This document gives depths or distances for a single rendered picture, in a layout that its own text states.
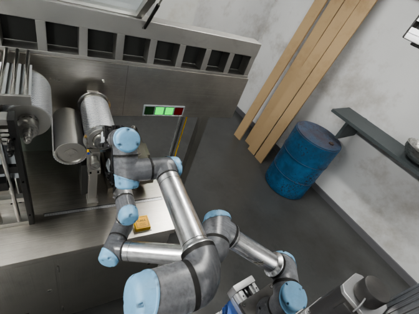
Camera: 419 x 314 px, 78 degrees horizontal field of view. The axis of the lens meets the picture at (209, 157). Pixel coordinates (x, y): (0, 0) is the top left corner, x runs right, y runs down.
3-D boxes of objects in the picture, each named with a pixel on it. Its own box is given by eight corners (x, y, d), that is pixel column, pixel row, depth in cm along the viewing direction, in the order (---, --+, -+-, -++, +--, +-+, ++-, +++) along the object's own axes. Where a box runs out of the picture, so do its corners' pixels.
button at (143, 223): (135, 232, 121) (136, 229, 119) (132, 220, 125) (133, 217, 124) (150, 229, 124) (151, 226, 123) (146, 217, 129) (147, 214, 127)
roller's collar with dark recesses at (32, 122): (17, 138, 89) (14, 123, 85) (18, 128, 93) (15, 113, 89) (39, 138, 92) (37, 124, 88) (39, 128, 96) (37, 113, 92)
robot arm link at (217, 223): (284, 296, 120) (192, 243, 102) (280, 265, 132) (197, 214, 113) (306, 288, 114) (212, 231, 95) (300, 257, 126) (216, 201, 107)
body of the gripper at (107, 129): (121, 126, 102) (128, 124, 92) (123, 148, 103) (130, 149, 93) (101, 126, 99) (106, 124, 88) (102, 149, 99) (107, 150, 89)
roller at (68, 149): (55, 165, 109) (53, 143, 101) (53, 128, 124) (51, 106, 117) (86, 162, 115) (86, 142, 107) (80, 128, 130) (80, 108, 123)
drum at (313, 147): (312, 194, 335) (352, 147, 285) (285, 205, 304) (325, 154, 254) (282, 165, 365) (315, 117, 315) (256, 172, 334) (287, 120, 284)
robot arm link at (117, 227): (106, 242, 108) (108, 227, 101) (117, 220, 116) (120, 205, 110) (125, 247, 108) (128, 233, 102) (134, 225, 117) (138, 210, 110)
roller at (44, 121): (7, 136, 93) (-1, 103, 85) (11, 98, 108) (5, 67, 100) (52, 136, 100) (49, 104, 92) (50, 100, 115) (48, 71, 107)
